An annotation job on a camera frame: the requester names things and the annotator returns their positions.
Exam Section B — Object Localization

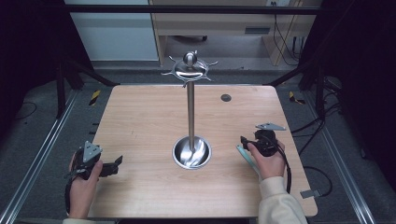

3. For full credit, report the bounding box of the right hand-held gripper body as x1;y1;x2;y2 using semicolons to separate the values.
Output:
246;121;287;158

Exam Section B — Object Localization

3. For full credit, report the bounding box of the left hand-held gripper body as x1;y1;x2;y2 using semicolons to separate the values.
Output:
72;140;105;181

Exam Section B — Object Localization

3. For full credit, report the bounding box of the person's right hand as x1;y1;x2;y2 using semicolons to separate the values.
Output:
247;140;287;181

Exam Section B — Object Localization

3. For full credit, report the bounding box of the person's left hand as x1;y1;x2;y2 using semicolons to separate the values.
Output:
67;152;104;206

